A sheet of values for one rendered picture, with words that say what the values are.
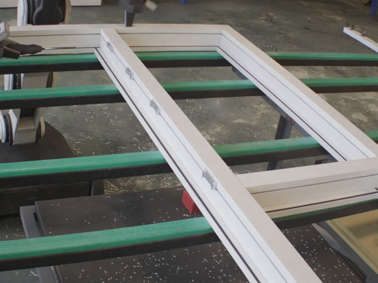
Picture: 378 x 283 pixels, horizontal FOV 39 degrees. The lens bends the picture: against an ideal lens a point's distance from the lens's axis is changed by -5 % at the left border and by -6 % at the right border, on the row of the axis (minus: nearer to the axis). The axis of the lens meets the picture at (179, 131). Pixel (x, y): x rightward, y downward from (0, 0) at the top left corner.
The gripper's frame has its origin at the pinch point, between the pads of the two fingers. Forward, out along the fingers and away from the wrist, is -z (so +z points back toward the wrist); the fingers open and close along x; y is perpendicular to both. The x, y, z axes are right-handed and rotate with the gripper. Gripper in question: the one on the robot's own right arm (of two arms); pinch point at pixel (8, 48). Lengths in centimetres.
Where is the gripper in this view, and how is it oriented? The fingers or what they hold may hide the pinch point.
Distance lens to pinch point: 154.7
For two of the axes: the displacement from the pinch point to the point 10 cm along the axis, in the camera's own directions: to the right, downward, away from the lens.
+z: -7.7, -1.7, -6.1
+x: -3.2, -7.3, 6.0
